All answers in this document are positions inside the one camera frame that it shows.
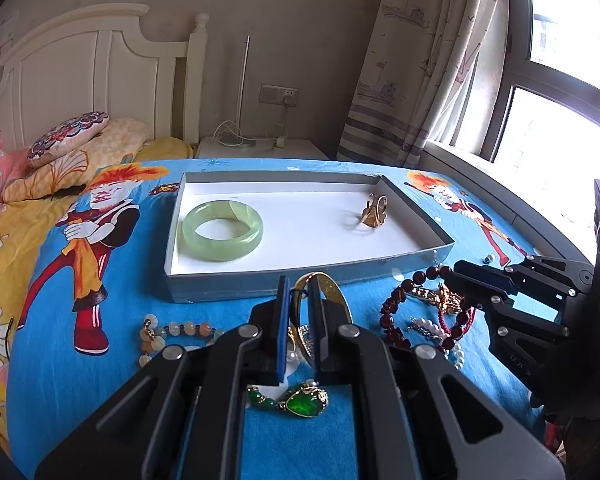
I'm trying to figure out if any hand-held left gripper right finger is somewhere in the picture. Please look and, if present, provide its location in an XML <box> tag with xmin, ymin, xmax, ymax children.
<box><xmin>307</xmin><ymin>275</ymin><xmax>566</xmax><ymax>480</ymax></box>

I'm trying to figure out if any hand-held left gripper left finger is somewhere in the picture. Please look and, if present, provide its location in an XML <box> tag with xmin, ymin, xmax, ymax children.
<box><xmin>34</xmin><ymin>275</ymin><xmax>293</xmax><ymax>480</ymax></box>

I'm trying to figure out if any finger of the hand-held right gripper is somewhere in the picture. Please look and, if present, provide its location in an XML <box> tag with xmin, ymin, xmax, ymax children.
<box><xmin>480</xmin><ymin>304</ymin><xmax>574</xmax><ymax>392</ymax></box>
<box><xmin>452</xmin><ymin>255</ymin><xmax>595</xmax><ymax>311</ymax></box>

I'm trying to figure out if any gold bangle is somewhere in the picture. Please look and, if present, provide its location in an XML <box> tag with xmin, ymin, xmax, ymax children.
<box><xmin>288</xmin><ymin>271</ymin><xmax>355</xmax><ymax>363</ymax></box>

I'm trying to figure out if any white pearl necklace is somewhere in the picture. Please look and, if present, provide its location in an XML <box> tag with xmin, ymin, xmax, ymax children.
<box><xmin>409</xmin><ymin>316</ymin><xmax>466</xmax><ymax>371</ymax></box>

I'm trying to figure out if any dark red bead bracelet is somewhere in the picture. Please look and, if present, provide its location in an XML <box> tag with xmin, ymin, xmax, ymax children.
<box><xmin>379</xmin><ymin>266</ymin><xmax>476</xmax><ymax>352</ymax></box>

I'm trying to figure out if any green pendant necklace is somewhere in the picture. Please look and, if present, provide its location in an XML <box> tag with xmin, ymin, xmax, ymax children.
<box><xmin>247</xmin><ymin>380</ymin><xmax>330</xmax><ymax>418</ymax></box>

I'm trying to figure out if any multicolour bead bracelet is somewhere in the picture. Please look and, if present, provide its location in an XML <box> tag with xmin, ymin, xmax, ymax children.
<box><xmin>139</xmin><ymin>314</ymin><xmax>228</xmax><ymax>368</ymax></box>

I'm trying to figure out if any grey cardboard tray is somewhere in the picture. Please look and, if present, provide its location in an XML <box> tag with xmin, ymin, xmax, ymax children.
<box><xmin>164</xmin><ymin>171</ymin><xmax>456</xmax><ymax>304</ymax></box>

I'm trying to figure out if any green jade bangle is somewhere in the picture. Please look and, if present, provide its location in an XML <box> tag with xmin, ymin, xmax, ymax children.
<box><xmin>181</xmin><ymin>200</ymin><xmax>264</xmax><ymax>261</ymax></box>

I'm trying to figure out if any blue printed blanket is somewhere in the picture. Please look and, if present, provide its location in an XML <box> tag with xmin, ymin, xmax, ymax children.
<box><xmin>2</xmin><ymin>157</ymin><xmax>596</xmax><ymax>480</ymax></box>

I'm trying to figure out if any dark-framed window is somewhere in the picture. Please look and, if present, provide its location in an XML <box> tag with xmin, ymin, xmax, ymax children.
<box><xmin>420</xmin><ymin>0</ymin><xmax>600</xmax><ymax>261</ymax></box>

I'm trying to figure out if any white nightstand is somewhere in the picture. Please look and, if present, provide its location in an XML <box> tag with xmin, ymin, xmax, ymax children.
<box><xmin>195</xmin><ymin>136</ymin><xmax>331</xmax><ymax>162</ymax></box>

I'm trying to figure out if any ship-print curtain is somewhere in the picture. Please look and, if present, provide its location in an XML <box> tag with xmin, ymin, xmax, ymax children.
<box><xmin>336</xmin><ymin>0</ymin><xmax>511</xmax><ymax>168</ymax></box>

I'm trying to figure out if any silver pole lamp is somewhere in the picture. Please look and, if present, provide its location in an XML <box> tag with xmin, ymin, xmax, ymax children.
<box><xmin>215</xmin><ymin>35</ymin><xmax>258</xmax><ymax>149</ymax></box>

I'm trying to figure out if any pale yellow shell-print pillow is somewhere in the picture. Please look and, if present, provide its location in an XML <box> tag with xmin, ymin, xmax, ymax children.
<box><xmin>2</xmin><ymin>117</ymin><xmax>153</xmax><ymax>203</ymax></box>

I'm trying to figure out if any round patterned cushion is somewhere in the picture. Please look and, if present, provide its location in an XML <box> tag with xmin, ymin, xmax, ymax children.
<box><xmin>26</xmin><ymin>111</ymin><xmax>110</xmax><ymax>168</ymax></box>

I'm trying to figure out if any white wooden headboard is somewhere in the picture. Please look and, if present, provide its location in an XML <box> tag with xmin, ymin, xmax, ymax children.
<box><xmin>0</xmin><ymin>3</ymin><xmax>208</xmax><ymax>150</ymax></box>

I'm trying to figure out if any gold flower ring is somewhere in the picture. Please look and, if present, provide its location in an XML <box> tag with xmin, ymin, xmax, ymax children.
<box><xmin>358</xmin><ymin>192</ymin><xmax>391</xmax><ymax>228</ymax></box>

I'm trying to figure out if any white charging cable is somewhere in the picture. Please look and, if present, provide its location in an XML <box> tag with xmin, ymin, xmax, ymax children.
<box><xmin>214</xmin><ymin>120</ymin><xmax>276</xmax><ymax>147</ymax></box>

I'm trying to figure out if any grey wall outlet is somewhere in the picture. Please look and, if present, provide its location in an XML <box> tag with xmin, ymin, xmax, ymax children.
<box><xmin>260</xmin><ymin>84</ymin><xmax>300</xmax><ymax>107</ymax></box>

